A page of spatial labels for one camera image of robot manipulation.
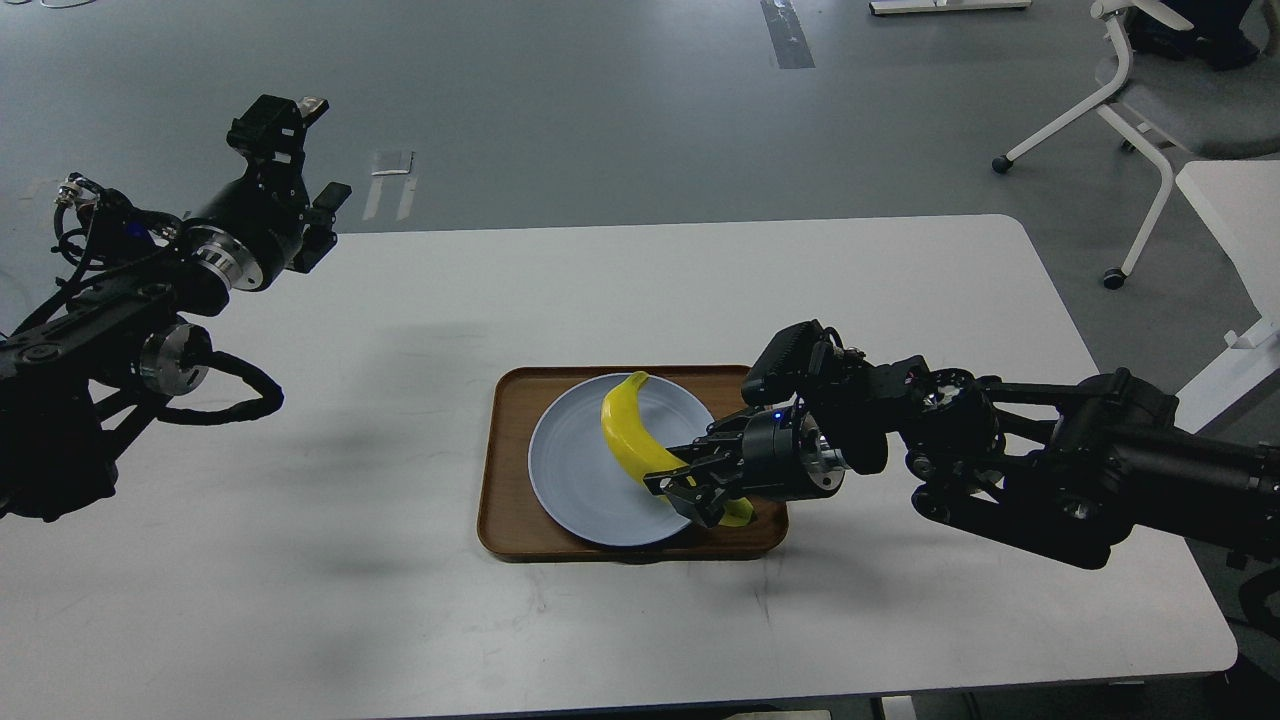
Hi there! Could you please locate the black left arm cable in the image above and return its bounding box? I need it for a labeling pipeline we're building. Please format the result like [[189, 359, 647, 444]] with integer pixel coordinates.
[[150, 350, 285, 427]]

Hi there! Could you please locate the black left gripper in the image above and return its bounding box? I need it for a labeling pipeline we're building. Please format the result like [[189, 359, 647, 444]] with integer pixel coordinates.
[[186, 95, 352, 292]]

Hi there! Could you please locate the white office chair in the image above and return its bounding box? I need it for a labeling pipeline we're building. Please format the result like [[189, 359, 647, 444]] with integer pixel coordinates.
[[992, 0, 1280, 291]]

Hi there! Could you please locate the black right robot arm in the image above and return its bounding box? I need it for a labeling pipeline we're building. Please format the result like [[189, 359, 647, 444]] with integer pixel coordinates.
[[643, 320, 1279, 569]]

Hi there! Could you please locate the brown wooden tray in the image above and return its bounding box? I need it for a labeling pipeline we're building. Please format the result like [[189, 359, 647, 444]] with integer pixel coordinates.
[[477, 366, 788, 564]]

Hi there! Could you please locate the yellow banana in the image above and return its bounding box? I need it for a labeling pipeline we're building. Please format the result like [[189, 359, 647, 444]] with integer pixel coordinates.
[[599, 372, 710, 486]]

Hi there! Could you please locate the light blue plate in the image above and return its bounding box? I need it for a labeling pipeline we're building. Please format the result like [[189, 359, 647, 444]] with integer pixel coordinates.
[[527, 373, 691, 548]]

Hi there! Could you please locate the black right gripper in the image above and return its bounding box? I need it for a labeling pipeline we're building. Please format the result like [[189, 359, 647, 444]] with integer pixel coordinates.
[[643, 405, 849, 528]]

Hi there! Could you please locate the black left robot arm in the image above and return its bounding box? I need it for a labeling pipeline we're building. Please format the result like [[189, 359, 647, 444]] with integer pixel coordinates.
[[1, 95, 351, 521]]

